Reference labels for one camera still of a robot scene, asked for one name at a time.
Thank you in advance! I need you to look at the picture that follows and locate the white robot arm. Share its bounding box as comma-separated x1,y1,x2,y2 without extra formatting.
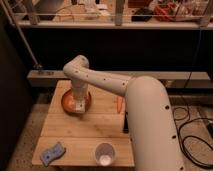
63,55,185,171

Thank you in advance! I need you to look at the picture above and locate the orange ceramic bowl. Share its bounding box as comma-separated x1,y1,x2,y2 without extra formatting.
61,89,92,114

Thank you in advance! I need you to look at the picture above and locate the orange carrot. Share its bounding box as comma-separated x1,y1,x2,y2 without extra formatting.
117,96,123,113

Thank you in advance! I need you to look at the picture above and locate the clear plastic cup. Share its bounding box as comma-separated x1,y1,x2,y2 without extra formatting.
94,143,116,167

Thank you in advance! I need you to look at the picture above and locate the metal diagonal pole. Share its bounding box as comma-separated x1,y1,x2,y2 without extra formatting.
1,0,43,71

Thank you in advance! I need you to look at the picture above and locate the wooden shelf rail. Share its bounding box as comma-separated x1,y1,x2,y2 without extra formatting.
18,20,213,30

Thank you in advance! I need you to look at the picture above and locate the black floor cable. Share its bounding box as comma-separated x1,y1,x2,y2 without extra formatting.
172,105,213,169

